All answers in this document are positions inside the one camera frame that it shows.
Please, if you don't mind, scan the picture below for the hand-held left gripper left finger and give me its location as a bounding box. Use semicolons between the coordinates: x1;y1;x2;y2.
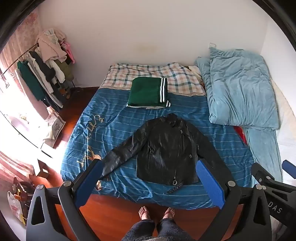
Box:
26;159;103;241

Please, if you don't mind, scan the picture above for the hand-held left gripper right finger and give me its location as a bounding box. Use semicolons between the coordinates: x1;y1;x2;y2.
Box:
195;159;272;241

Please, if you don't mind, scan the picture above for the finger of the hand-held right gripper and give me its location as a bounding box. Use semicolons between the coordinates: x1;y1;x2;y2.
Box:
282;160;296;179
251;163;296;194

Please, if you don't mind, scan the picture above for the black leather jacket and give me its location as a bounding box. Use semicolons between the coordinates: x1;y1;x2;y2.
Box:
98;113;228;193

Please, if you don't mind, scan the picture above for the metal clothes rack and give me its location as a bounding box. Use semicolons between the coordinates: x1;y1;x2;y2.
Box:
0;40;77;112

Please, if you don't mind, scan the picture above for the red cloth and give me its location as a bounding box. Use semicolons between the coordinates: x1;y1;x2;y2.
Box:
233;126;249;145

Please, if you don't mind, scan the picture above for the white quilted mattress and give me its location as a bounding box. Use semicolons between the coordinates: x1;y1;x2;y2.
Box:
269;79;296;181

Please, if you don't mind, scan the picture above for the cardboard box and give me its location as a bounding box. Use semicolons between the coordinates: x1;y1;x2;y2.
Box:
35;160;50;179

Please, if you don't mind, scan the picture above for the person's right foot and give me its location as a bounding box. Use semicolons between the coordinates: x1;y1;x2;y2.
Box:
163;207;175;219

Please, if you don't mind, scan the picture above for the person's foot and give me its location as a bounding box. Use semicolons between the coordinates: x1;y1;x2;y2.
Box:
163;207;175;219
138;206;152;220

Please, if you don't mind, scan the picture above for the person's right leg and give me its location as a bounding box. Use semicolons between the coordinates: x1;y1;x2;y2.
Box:
157;218;192;241

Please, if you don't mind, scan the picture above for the person's leg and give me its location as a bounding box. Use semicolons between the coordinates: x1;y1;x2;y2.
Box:
121;219;155;241
157;218;192;241

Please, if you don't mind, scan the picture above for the person's left foot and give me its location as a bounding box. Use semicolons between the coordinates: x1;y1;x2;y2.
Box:
138;206;152;220

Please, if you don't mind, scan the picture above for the blue striped bed sheet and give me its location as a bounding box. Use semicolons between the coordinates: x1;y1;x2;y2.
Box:
60;88;255;210

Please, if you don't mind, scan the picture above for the printed paper bag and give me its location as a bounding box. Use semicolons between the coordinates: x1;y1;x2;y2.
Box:
47;107;66;141

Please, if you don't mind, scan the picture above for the person's left leg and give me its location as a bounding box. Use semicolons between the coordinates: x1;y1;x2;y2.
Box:
121;219;155;241

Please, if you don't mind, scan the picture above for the white plastic bag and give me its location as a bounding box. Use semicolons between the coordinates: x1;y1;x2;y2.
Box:
7;191;28;225

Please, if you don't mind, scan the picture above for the light blue duvet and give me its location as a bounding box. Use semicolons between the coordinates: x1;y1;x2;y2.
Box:
194;47;283;183

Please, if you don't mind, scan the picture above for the folded green striped garment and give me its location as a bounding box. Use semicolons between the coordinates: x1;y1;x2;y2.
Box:
126;77;171;109

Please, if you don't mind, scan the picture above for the plaid blanket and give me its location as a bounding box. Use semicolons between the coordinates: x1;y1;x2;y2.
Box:
100;62;207;96

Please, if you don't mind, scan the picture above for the olive puffer jacket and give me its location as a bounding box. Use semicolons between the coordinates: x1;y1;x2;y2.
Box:
57;62;74;81

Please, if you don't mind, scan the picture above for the cream cloth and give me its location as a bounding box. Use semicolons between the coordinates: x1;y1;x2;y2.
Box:
188;65;204;79

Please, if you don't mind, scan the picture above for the white hanging garment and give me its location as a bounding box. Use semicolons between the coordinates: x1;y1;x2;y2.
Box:
50;61;65;84

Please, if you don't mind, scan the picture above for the dark green hanging garment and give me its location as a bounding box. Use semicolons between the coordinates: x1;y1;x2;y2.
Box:
17;61;44;101

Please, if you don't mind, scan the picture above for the black hanging garment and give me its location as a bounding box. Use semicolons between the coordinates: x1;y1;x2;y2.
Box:
29;51;56;80

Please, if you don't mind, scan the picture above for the pink plush item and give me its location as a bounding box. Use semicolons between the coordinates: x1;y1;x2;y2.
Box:
63;42;76;64

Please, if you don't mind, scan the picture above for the pink fleece garment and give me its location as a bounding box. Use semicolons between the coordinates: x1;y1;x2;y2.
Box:
38;29;67;63

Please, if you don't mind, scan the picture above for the pink floral curtain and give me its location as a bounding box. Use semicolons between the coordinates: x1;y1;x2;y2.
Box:
5;9;44;70

